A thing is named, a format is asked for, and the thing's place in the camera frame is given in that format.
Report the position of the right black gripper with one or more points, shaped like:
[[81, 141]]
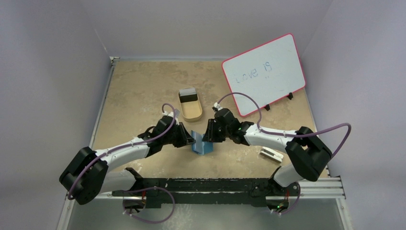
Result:
[[212, 131]]

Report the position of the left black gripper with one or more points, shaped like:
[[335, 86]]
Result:
[[185, 139]]

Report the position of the blue card holder wallet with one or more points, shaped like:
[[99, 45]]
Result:
[[201, 147]]

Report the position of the tan oval tray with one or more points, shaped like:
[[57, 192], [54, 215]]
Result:
[[190, 107]]

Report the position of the credit cards stack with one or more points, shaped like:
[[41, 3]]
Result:
[[187, 91]]

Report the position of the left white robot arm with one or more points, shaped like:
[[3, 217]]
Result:
[[84, 176]]

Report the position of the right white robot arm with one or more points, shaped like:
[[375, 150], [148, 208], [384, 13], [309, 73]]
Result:
[[307, 153]]

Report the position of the white black eraser block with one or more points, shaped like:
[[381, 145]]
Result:
[[271, 154]]

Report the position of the pink framed whiteboard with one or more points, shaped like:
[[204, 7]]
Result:
[[264, 74]]

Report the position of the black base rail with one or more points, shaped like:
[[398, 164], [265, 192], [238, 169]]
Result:
[[257, 192]]

